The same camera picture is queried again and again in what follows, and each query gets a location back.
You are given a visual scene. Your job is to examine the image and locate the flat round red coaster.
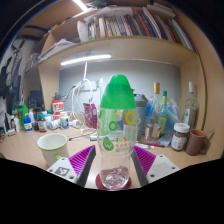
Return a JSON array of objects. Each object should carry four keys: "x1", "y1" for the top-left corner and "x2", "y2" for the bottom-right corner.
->
[{"x1": 94, "y1": 173, "x2": 133, "y2": 192}]

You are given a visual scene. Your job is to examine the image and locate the white mug with green handle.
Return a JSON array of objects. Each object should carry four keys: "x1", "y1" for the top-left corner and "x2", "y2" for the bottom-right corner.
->
[{"x1": 36, "y1": 133, "x2": 71, "y2": 168}]

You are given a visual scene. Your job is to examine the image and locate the short white light bar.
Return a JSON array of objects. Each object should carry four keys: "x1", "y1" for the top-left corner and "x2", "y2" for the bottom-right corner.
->
[{"x1": 72, "y1": 0, "x2": 88, "y2": 12}]

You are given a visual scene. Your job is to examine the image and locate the pale blue hairbrush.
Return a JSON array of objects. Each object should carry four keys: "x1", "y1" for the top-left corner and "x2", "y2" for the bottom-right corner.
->
[{"x1": 68, "y1": 132, "x2": 98, "y2": 141}]

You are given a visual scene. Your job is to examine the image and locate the brown jar with white lid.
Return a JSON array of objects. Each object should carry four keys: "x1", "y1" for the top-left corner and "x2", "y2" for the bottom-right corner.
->
[{"x1": 170, "y1": 122, "x2": 191, "y2": 152}]

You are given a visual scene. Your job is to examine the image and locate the clear bottle with yellow cap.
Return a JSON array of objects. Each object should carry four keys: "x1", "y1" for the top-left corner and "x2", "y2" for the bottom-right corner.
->
[{"x1": 144, "y1": 82, "x2": 162, "y2": 141}]

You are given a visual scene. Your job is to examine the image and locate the blue plastic bag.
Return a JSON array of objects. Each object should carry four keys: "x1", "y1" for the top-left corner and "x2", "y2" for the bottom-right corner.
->
[{"x1": 166, "y1": 99, "x2": 184, "y2": 136}]

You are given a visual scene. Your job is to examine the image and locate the red and white canister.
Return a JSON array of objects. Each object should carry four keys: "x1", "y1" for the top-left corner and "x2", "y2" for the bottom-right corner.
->
[{"x1": 51, "y1": 92, "x2": 65, "y2": 116}]

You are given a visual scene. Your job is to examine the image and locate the clear bottle with green cap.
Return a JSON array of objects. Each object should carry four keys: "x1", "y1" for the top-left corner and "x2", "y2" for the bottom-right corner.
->
[{"x1": 96, "y1": 74, "x2": 138, "y2": 191}]

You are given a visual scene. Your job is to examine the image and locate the small green bottle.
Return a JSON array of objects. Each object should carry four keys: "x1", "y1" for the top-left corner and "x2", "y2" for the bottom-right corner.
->
[{"x1": 18, "y1": 104, "x2": 29, "y2": 129}]

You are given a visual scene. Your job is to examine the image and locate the small blue-capped bottle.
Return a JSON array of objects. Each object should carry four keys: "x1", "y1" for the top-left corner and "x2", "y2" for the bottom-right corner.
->
[{"x1": 23, "y1": 117, "x2": 33, "y2": 133}]

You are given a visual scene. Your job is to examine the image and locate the slim green-capped bottle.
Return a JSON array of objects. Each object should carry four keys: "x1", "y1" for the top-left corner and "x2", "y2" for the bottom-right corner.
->
[{"x1": 158, "y1": 90, "x2": 169, "y2": 136}]

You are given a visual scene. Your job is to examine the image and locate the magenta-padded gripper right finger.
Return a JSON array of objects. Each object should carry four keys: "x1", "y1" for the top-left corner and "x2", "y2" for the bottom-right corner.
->
[{"x1": 130, "y1": 144, "x2": 184, "y2": 187}]

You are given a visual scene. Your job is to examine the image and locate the long white light bar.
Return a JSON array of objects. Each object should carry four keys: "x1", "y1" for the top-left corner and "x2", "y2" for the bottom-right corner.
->
[{"x1": 60, "y1": 53, "x2": 113, "y2": 67}]

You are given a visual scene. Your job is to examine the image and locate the magenta snack pouch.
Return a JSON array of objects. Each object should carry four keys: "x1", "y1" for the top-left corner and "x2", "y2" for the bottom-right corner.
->
[{"x1": 82, "y1": 102, "x2": 99, "y2": 130}]

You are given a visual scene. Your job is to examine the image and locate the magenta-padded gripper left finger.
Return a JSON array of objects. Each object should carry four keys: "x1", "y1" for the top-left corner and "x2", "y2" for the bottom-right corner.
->
[{"x1": 46, "y1": 144, "x2": 98, "y2": 188}]

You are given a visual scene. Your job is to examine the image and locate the white cables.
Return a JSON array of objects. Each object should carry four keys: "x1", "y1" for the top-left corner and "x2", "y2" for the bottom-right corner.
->
[{"x1": 66, "y1": 61, "x2": 101, "y2": 134}]

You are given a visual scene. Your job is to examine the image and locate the small dark brown bottle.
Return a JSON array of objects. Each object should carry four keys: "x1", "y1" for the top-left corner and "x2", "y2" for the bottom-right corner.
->
[{"x1": 37, "y1": 113, "x2": 48, "y2": 133}]

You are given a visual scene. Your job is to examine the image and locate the wooden shelf unit with books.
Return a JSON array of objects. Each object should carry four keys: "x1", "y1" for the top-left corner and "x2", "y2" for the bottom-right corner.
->
[{"x1": 19, "y1": 0, "x2": 201, "y2": 68}]

